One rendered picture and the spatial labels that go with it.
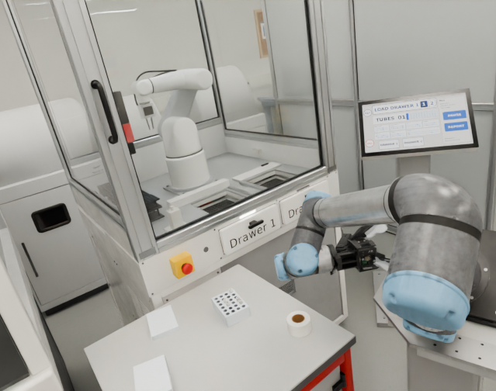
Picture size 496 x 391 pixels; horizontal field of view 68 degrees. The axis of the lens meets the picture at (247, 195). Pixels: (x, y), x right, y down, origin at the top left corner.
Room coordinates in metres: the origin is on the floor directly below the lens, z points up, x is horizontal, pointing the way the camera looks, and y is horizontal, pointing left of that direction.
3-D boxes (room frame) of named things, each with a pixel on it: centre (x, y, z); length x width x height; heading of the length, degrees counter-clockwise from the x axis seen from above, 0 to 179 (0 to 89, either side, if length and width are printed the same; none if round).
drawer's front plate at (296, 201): (1.53, -0.26, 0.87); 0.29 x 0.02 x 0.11; 123
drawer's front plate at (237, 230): (1.36, 0.01, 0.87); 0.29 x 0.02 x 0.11; 123
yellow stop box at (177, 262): (1.17, 0.28, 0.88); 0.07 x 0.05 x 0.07; 123
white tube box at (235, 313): (1.01, 0.12, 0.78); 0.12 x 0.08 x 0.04; 24
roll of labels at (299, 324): (0.87, -0.08, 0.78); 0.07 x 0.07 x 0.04
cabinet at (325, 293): (1.79, 0.23, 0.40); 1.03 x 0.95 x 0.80; 123
